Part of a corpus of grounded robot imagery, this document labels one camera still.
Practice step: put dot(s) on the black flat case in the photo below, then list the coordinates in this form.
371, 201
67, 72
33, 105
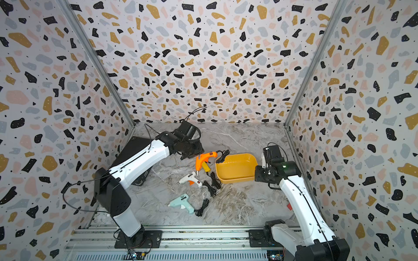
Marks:
133, 149

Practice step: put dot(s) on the white glue gun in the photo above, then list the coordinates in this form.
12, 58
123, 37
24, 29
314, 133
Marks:
191, 178

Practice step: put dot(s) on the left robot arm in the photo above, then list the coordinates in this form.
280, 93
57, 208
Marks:
110, 185

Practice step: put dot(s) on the orange glue gun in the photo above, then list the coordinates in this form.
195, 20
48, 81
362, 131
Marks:
204, 158

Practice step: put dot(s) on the yellow glue gun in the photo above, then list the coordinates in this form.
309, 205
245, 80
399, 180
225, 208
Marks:
215, 185

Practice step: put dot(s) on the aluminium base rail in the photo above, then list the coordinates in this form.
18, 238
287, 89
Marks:
181, 243

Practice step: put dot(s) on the right corner aluminium post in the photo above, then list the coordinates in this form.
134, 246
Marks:
336, 14

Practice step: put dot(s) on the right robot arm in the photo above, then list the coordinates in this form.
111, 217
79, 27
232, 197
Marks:
316, 241

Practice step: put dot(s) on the mint green glue gun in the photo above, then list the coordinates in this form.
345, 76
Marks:
182, 202

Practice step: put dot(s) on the left corner aluminium post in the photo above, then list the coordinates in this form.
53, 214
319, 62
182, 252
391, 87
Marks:
67, 10

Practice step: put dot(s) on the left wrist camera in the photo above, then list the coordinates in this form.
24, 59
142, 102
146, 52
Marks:
187, 131

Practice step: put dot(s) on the corner aluminium post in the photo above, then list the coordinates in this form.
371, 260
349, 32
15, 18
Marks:
67, 10
336, 14

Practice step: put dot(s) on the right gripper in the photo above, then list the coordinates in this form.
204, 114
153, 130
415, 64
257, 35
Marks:
258, 169

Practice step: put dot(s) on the yellow storage box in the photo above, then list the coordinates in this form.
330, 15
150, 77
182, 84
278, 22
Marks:
237, 168

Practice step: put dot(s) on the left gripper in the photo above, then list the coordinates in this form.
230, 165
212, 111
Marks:
200, 150

